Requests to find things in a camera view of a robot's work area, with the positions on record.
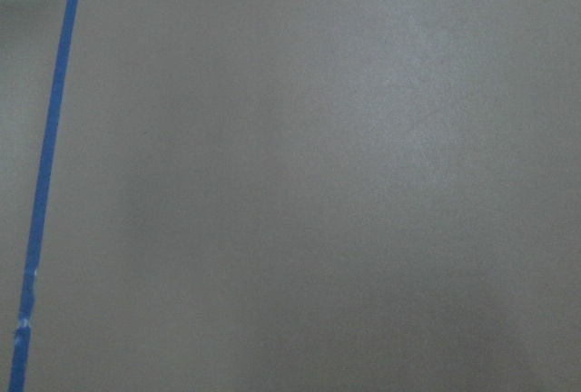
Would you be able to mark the blue tape grid lines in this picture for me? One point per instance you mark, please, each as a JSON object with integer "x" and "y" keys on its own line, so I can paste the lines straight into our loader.
{"x": 24, "y": 327}

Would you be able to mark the brown paper table cover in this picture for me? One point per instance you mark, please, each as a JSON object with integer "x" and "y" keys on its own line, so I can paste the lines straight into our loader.
{"x": 314, "y": 195}

